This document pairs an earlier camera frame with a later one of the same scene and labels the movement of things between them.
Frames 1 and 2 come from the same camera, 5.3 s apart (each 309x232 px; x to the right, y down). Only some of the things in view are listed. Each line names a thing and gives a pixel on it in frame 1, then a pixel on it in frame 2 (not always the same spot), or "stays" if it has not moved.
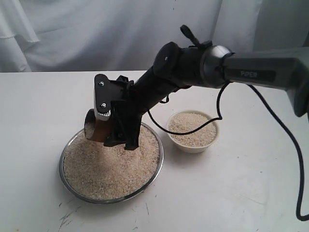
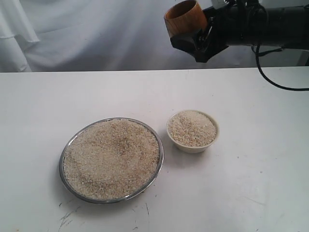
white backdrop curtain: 125,36 stays
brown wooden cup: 96,130 -> 185,18
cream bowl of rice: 185,121 stays
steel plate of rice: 106,174 stays
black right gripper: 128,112 -> 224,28
